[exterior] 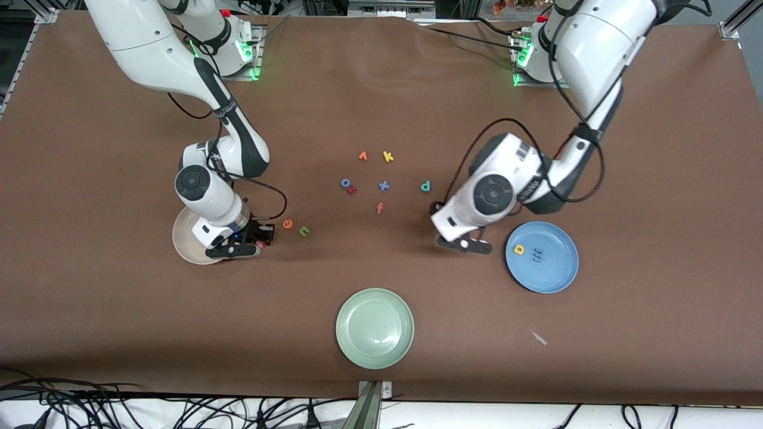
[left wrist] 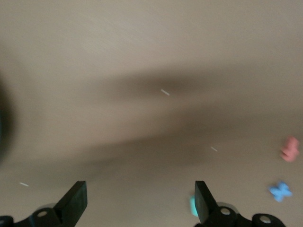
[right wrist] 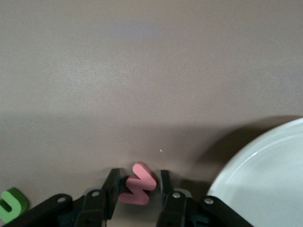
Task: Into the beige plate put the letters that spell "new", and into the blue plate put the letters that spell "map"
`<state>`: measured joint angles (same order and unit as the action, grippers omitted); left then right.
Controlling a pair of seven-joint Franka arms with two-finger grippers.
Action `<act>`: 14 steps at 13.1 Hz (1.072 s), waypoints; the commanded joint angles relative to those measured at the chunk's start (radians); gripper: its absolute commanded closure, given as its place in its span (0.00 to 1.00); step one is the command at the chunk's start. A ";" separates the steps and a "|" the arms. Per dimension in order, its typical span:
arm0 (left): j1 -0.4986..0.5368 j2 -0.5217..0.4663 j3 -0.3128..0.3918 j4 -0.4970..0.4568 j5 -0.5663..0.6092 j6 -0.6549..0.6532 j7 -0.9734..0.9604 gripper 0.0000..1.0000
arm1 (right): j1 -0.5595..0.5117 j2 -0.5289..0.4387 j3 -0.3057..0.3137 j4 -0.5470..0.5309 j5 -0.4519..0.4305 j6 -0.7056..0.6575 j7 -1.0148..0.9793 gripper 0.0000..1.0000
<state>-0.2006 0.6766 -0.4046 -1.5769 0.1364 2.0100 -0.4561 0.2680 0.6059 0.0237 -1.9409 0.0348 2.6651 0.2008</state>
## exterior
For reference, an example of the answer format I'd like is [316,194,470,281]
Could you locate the beige brown plate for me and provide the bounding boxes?
[172,206,239,265]

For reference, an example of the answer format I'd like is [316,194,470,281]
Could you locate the blue plate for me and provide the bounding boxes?
[505,221,579,294]

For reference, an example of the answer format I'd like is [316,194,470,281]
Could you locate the green plate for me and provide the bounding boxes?
[335,288,415,370]

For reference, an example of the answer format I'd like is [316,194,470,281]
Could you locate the brown table cover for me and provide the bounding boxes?
[0,11,763,406]

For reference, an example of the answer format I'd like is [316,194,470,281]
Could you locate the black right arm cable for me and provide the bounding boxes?
[167,89,289,221]

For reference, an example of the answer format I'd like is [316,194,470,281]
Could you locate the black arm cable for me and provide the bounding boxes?
[167,89,289,221]
[444,0,713,206]

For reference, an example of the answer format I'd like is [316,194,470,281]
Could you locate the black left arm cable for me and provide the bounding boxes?
[444,0,713,206]

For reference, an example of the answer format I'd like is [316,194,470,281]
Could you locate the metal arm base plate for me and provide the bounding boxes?
[513,30,567,89]
[200,24,264,81]

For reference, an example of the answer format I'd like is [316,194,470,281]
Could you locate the black base cable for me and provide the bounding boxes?
[474,17,528,38]
[424,24,520,49]

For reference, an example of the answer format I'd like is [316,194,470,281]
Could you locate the thin grey base cable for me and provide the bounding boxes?
[260,15,289,43]

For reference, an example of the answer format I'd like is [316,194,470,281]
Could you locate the grey metal frame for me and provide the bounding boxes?
[348,0,436,18]

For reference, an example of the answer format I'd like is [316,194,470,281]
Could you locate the aluminium camera mount profile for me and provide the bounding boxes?
[343,380,394,429]

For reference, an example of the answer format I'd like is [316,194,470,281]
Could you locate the tangled black cable bundle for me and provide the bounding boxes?
[0,366,358,429]

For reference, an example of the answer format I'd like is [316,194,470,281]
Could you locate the aluminium frame rail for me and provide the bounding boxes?
[0,6,60,120]
[718,0,763,41]

